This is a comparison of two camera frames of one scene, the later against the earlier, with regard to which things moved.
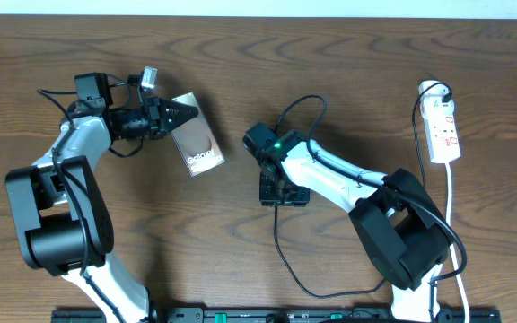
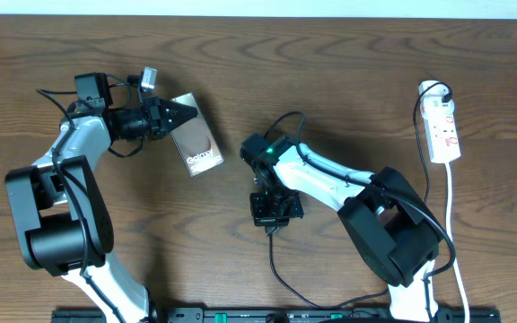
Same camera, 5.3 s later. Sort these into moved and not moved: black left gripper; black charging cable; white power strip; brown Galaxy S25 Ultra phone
Moved: black charging cable
Not moved: black left gripper; brown Galaxy S25 Ultra phone; white power strip
